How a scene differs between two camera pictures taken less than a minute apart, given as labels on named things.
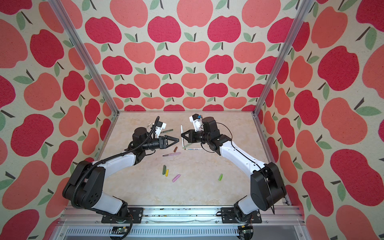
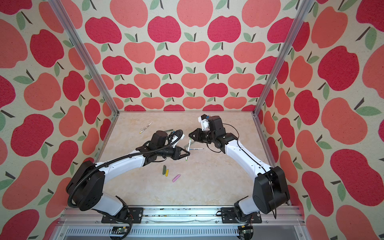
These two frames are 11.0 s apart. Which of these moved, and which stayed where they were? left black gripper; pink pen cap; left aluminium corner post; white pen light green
Moved: white pen light green; left black gripper
Stayed: left aluminium corner post; pink pen cap
